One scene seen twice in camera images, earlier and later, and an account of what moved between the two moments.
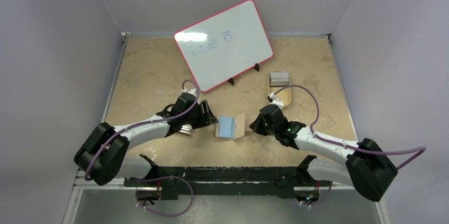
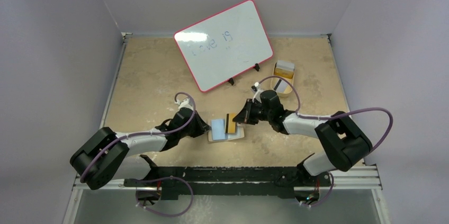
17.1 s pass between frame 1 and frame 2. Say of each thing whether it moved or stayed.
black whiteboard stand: stayed
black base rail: stayed
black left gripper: moved
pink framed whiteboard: stayed
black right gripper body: moved
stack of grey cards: moved
